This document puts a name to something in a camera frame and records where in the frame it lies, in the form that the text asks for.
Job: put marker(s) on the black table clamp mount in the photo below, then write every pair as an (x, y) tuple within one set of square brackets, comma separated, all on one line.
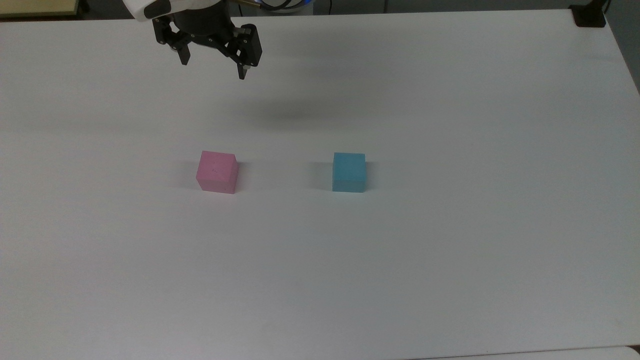
[(589, 14)]

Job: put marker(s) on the yellow wooden board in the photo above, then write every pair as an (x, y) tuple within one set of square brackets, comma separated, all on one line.
[(37, 7)]

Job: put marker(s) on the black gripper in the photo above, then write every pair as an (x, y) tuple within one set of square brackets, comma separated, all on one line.
[(202, 25)]

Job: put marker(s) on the blue cube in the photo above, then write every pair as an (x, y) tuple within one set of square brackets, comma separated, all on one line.
[(349, 171)]

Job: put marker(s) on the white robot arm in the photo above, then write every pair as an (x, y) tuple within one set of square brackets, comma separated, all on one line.
[(145, 7)]

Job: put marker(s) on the pink cube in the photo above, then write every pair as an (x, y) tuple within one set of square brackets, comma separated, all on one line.
[(217, 171)]

